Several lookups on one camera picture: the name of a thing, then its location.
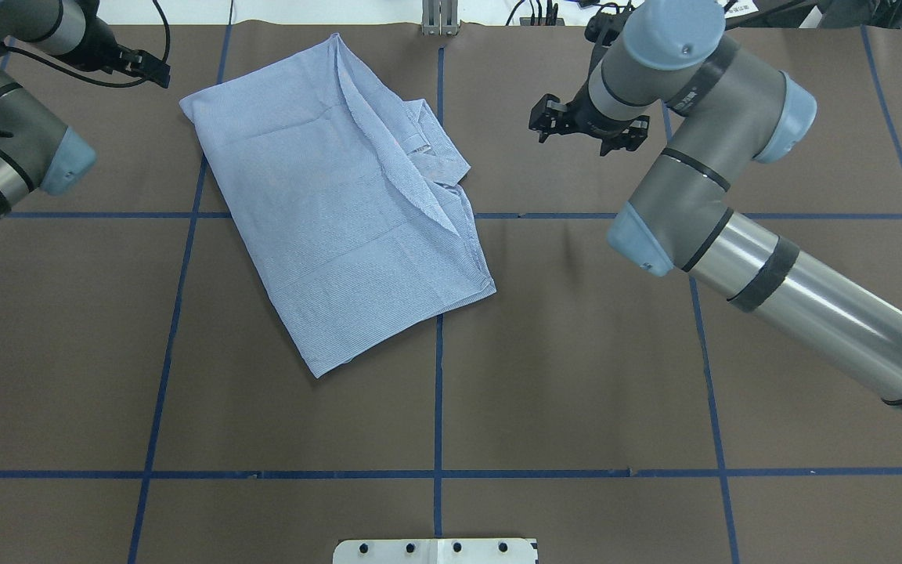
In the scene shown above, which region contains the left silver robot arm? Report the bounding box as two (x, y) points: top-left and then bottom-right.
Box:
(0, 1), (171, 221)

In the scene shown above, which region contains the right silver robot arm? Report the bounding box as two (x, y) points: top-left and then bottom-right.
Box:
(529, 1), (902, 414)

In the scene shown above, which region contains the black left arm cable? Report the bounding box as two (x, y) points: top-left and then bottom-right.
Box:
(0, 0), (171, 89)

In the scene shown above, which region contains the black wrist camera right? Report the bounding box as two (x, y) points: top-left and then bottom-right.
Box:
(584, 2), (636, 48)

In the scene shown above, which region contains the light blue striped shirt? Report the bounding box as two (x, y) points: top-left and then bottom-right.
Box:
(179, 34), (496, 378)

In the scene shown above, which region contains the black cable bundle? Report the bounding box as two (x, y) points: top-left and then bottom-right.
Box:
(505, 0), (601, 28)

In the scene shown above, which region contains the grey aluminium frame post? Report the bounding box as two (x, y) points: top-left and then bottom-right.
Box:
(421, 0), (460, 37)

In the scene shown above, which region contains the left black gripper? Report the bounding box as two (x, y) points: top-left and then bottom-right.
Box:
(67, 16), (171, 89)

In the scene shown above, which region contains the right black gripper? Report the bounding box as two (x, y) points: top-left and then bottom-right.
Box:
(529, 90), (651, 156)

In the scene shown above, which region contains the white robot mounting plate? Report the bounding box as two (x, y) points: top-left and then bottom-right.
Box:
(332, 537), (539, 563)

